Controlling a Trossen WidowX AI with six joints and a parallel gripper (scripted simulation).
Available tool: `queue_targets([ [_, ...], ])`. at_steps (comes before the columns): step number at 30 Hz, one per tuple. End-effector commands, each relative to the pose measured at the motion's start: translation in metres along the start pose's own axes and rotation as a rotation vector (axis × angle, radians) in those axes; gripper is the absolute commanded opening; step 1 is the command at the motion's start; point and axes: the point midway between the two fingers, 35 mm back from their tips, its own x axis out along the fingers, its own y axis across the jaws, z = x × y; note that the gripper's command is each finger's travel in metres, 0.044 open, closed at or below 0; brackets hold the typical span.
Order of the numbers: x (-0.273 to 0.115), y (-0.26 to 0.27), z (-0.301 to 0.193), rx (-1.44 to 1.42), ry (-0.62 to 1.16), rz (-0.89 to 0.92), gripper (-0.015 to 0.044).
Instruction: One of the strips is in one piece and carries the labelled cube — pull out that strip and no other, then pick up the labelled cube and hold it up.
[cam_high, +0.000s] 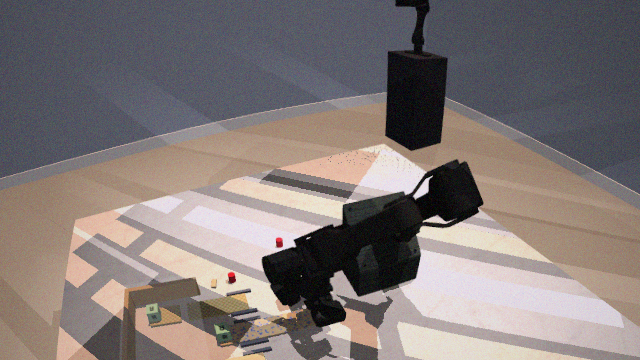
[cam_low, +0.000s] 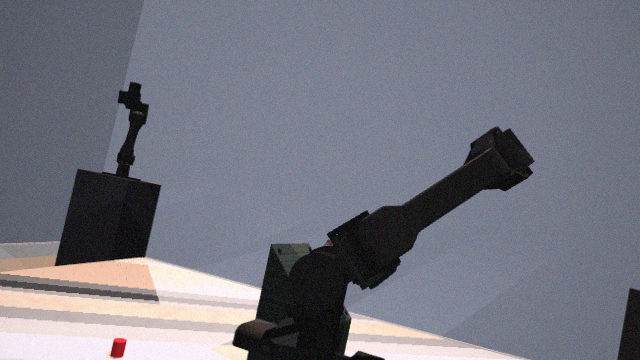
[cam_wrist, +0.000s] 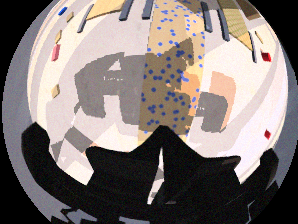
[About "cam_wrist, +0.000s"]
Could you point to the red cylinder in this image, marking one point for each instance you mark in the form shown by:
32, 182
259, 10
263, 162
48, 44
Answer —
266, 56
267, 134

